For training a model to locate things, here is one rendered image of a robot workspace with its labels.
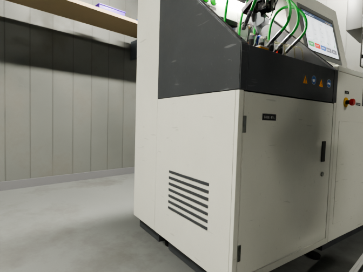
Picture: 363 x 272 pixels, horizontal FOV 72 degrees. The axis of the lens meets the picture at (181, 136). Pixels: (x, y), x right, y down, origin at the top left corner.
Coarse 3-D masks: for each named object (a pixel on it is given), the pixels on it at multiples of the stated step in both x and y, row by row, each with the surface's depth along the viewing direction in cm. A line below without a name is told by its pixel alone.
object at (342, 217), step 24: (312, 0) 172; (288, 24) 148; (336, 24) 187; (360, 96) 142; (336, 120) 127; (360, 120) 144; (336, 144) 129; (360, 144) 145; (336, 168) 130; (360, 168) 147; (336, 192) 132; (360, 192) 149; (336, 216) 133; (360, 216) 152; (336, 240) 144
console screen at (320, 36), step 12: (312, 12) 167; (300, 24) 156; (312, 24) 164; (324, 24) 174; (312, 36) 161; (324, 36) 171; (312, 48) 158; (324, 48) 167; (336, 48) 178; (336, 60) 175
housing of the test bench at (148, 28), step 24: (144, 0) 146; (144, 24) 146; (144, 48) 147; (144, 72) 147; (144, 96) 147; (144, 120) 147; (144, 144) 147; (144, 168) 148; (144, 192) 148; (144, 216) 148
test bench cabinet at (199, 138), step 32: (192, 96) 109; (224, 96) 93; (160, 128) 132; (192, 128) 109; (224, 128) 93; (160, 160) 132; (192, 160) 109; (224, 160) 93; (160, 192) 132; (192, 192) 109; (224, 192) 93; (160, 224) 132; (192, 224) 109; (224, 224) 93; (192, 256) 109; (224, 256) 93; (288, 256) 110; (320, 256) 127
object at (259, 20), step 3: (258, 12) 120; (258, 15) 120; (258, 18) 120; (261, 18) 118; (264, 18) 117; (258, 21) 120; (261, 21) 118; (255, 24) 121; (258, 24) 120; (255, 27) 121; (258, 27) 122; (258, 30) 122
